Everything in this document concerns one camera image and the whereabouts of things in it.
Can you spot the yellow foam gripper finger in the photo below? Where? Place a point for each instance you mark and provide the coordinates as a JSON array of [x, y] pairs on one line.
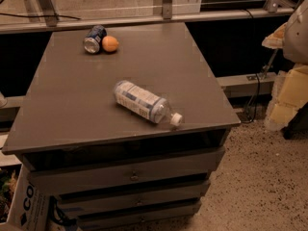
[[289, 94]]

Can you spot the clear plastic water bottle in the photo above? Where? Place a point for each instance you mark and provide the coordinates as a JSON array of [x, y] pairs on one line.
[[145, 103]]

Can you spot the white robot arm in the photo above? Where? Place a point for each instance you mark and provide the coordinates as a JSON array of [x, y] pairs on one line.
[[292, 36]]

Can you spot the blue pepsi can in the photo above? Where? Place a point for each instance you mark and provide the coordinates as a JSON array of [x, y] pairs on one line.
[[92, 41]]

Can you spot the bottom grey drawer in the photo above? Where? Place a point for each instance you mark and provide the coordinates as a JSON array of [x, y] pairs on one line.
[[117, 218]]

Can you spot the grey drawer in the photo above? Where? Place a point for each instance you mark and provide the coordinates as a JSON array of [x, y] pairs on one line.
[[103, 204], [117, 218], [76, 180]]

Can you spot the grey drawer cabinet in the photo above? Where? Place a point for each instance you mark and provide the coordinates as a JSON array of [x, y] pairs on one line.
[[69, 117]]

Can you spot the orange fruit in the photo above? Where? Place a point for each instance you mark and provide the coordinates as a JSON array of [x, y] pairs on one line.
[[110, 44]]

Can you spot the middle grey drawer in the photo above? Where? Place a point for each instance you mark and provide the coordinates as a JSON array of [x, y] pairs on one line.
[[103, 204]]

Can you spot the top grey drawer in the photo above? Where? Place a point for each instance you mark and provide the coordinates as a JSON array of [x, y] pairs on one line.
[[76, 180]]

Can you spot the white cardboard box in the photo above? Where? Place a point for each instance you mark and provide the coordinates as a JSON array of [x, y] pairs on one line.
[[29, 208]]

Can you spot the metal frame rail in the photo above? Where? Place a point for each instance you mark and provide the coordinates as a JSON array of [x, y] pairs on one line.
[[142, 20]]

